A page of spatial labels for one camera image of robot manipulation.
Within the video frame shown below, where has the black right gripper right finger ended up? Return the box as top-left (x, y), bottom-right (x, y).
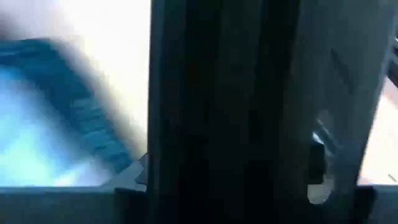
top-left (357, 184), bottom-right (398, 224)

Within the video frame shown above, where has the dark navy backpack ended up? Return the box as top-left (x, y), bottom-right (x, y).
top-left (147, 0), bottom-right (398, 224)

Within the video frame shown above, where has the white mesh bag blue trim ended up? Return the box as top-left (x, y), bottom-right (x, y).
top-left (0, 36), bottom-right (147, 191)

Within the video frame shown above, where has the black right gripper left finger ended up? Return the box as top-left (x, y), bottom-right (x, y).
top-left (0, 185), bottom-right (149, 224)

